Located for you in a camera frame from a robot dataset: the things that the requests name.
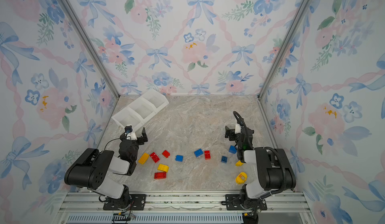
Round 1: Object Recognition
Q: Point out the long red lego brick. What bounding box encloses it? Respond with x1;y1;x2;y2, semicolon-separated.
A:
150;152;160;163

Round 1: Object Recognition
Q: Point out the dark blue lego brick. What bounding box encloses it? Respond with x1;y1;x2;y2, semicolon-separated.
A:
221;156;228;163

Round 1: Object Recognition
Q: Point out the white three-compartment bin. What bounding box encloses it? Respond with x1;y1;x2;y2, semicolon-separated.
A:
112;89;169;132

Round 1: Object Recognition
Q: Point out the yellow printed lego piece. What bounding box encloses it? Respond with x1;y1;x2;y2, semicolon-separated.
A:
235;172;248;184

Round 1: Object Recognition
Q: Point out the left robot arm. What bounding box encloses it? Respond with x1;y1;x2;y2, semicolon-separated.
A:
64;126;148;211

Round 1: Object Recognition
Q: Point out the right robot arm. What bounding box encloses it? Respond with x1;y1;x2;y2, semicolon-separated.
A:
223;124;296;211

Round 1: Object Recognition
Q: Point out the long yellow lego brick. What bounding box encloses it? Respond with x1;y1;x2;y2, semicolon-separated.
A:
138;153;150;165

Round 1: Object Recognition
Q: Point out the small red lego brick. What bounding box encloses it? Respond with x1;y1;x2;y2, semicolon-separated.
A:
162;150;170;158

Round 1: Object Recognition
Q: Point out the red lego brick right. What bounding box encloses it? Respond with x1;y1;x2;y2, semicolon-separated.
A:
204;150;211;160

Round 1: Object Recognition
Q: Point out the red lego brick front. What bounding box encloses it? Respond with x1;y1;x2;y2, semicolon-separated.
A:
154;172;167;179

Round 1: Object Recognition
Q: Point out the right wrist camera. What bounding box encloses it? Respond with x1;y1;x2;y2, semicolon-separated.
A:
234;123;242;134

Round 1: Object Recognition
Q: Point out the black corrugated cable conduit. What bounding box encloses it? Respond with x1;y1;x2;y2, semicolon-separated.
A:
233;111;288;194

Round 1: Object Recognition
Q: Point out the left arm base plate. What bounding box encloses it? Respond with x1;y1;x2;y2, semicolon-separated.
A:
103;194;147;211

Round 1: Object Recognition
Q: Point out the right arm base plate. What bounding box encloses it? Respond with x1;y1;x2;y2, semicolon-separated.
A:
221;194;267;212

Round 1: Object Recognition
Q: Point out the aluminium mounting rail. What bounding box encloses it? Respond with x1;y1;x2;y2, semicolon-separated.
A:
53;190;315;224

